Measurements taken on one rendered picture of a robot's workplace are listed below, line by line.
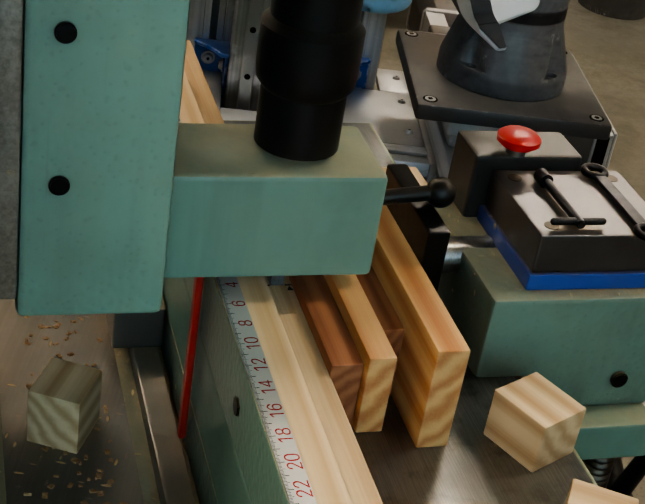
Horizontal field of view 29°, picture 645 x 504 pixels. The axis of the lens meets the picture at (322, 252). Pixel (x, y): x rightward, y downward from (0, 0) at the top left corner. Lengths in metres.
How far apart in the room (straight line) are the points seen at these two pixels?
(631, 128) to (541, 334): 2.79
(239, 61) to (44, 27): 0.93
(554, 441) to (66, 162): 0.32
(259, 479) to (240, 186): 0.17
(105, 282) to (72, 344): 0.27
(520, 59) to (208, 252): 0.76
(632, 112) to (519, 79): 2.28
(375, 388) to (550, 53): 0.78
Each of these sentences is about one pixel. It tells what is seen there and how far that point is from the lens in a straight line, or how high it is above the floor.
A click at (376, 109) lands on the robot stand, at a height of 0.73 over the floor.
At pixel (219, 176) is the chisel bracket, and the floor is 1.03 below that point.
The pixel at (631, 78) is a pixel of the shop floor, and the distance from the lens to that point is 3.95.
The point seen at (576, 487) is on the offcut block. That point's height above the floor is 0.94.
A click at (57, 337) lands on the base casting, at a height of 0.80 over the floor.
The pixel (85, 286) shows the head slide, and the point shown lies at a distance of 0.69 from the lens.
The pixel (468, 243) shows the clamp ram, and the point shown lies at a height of 0.96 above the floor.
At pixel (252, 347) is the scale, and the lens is 0.71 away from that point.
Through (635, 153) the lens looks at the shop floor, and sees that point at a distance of 3.45.
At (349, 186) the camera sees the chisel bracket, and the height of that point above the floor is 1.03.
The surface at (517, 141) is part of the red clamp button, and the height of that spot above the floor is 1.02.
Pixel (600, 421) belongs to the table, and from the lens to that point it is 0.87.
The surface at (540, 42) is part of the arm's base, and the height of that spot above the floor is 0.88.
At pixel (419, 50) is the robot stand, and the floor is 0.82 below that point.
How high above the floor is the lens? 1.37
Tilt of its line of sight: 31 degrees down
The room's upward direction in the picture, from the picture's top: 10 degrees clockwise
